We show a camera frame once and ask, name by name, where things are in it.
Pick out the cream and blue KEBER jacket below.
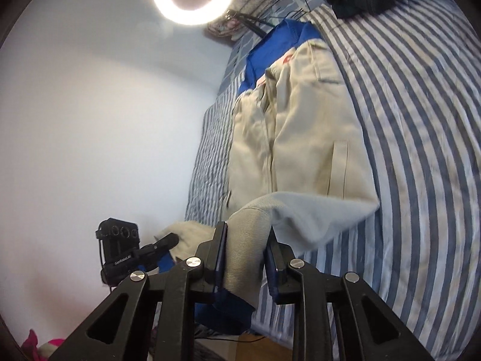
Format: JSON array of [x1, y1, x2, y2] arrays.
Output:
[[155, 18, 381, 335]]

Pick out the pink sleeved left forearm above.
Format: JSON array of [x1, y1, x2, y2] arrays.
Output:
[[20, 329, 64, 361]]

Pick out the black tripod legs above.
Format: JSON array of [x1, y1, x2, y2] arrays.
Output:
[[225, 9, 276, 38]]

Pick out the blue white striped bed quilt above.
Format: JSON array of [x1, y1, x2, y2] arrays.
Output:
[[183, 0, 481, 361]]

